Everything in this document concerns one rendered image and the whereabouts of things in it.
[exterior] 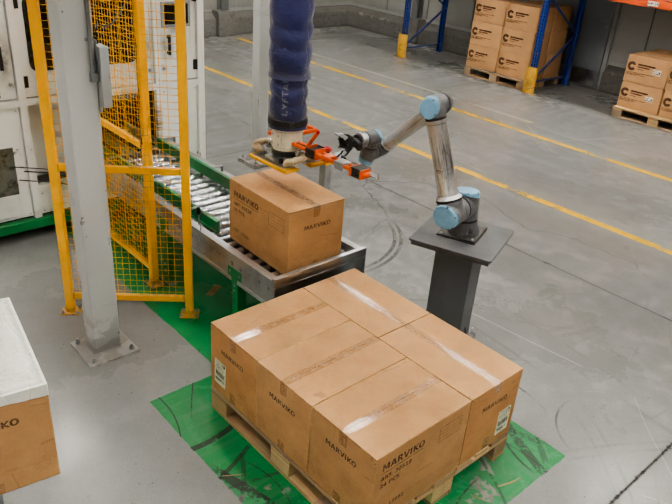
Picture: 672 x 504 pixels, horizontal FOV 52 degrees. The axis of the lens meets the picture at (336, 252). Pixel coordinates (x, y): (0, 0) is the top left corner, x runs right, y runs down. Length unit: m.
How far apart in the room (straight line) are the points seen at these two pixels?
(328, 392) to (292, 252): 1.05
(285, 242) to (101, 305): 1.12
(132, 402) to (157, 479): 0.59
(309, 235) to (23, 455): 1.98
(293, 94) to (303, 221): 0.69
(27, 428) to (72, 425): 1.32
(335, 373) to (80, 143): 1.71
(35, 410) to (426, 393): 1.62
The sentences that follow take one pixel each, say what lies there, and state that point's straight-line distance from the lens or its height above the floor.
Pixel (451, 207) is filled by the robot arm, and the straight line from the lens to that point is 3.85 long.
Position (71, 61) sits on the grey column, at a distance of 3.60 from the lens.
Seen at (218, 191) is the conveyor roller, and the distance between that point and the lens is 5.00.
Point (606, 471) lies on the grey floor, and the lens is 3.90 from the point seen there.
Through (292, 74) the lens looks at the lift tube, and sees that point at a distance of 3.76.
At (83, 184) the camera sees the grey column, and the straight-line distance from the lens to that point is 3.78.
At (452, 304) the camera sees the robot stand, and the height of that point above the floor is 0.33.
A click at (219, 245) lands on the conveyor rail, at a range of 4.15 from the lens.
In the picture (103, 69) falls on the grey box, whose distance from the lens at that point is 3.62.
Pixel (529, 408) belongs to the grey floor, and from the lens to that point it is 4.12.
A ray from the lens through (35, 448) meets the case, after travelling 2.61.
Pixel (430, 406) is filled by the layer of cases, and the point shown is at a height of 0.54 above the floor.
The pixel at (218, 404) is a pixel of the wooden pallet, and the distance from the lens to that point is 3.77.
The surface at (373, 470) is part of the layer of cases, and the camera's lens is 2.86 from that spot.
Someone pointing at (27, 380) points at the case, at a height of 1.02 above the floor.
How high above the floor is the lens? 2.49
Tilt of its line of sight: 27 degrees down
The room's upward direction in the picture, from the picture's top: 5 degrees clockwise
